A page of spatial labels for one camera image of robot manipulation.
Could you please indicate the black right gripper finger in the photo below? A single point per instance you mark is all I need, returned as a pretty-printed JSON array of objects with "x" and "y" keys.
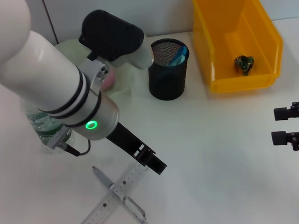
[
  {"x": 278, "y": 138},
  {"x": 281, "y": 113}
]

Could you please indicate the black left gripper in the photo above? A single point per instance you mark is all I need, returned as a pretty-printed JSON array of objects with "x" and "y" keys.
[{"x": 126, "y": 140}]

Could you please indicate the green plastic wrapper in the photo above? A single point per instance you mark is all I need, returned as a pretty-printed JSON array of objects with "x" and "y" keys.
[{"x": 244, "y": 64}]

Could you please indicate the transparent plastic ruler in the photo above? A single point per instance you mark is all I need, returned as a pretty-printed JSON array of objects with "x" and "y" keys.
[{"x": 99, "y": 212}]

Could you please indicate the pink peach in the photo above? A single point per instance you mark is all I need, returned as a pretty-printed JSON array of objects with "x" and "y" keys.
[{"x": 110, "y": 80}]

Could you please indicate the blue scissors with sheath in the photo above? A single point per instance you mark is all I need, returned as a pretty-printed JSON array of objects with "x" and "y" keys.
[{"x": 179, "y": 56}]

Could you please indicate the clear bottle with green label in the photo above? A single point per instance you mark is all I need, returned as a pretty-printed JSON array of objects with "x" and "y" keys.
[{"x": 43, "y": 125}]

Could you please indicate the grey white pen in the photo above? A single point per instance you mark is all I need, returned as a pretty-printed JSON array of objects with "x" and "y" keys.
[{"x": 133, "y": 208}]

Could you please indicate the black mesh pen holder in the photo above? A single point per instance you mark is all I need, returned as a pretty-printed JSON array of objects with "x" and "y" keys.
[{"x": 166, "y": 83}]

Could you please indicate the translucent green fruit bowl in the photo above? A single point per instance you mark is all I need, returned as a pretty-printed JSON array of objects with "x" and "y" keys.
[{"x": 128, "y": 83}]

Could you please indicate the yellow plastic bin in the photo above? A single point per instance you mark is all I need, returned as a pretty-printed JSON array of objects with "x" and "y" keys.
[{"x": 222, "y": 25}]

